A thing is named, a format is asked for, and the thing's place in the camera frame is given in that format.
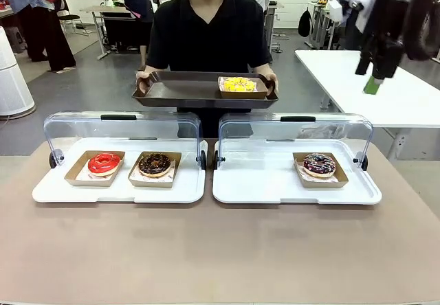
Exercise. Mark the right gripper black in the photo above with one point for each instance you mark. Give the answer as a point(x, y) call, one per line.
point(386, 56)

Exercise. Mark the purple sprinkled donut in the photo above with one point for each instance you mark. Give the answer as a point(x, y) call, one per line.
point(311, 167)

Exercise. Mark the brown cardboard donut box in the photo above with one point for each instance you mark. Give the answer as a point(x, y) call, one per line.
point(340, 181)

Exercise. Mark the yellow frosted donut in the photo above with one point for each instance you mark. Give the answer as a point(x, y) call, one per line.
point(240, 95)

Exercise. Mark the yellow glazed donut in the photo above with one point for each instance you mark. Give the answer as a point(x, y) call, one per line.
point(237, 84)

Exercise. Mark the dark brown serving tray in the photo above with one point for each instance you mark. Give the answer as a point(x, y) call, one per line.
point(185, 92)

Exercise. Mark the person's right forearm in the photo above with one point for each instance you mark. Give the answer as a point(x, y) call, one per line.
point(156, 69)

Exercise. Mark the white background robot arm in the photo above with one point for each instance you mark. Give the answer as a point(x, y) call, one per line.
point(335, 8)

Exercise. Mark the person in black shirt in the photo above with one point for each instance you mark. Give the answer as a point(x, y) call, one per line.
point(206, 37)

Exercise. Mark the chocolate nut donut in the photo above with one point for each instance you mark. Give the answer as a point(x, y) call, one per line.
point(148, 167)

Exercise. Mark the chocolate sprinkled donut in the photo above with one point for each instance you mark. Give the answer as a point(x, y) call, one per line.
point(134, 181)

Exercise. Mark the red glazed donut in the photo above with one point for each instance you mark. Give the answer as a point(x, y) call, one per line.
point(96, 166)
point(72, 178)

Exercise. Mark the person's left hand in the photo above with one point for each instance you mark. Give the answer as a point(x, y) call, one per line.
point(274, 78)

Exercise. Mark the person's right hand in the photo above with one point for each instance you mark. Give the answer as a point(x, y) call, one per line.
point(141, 76)

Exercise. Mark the white side table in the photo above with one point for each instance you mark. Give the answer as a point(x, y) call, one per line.
point(395, 102)

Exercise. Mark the clear display lid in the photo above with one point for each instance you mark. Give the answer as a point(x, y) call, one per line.
point(86, 130)
point(337, 136)

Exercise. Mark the black hanging bag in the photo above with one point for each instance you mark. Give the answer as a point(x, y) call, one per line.
point(304, 23)

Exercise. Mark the black lid hinge knob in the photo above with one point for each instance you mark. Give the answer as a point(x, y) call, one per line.
point(363, 162)
point(203, 160)
point(216, 160)
point(53, 159)

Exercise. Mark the white display tray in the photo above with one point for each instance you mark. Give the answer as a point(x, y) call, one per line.
point(120, 193)
point(258, 181)

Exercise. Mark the grey background desk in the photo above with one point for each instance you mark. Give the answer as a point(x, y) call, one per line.
point(103, 9)

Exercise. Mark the black office chair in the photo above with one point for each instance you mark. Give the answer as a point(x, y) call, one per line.
point(67, 18)

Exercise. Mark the bystander in black trousers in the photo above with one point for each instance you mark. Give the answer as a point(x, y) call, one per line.
point(51, 37)

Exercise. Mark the grey plastic stool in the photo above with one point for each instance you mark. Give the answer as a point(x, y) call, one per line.
point(15, 38)

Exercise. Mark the white air purifier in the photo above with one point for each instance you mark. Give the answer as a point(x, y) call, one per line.
point(12, 85)

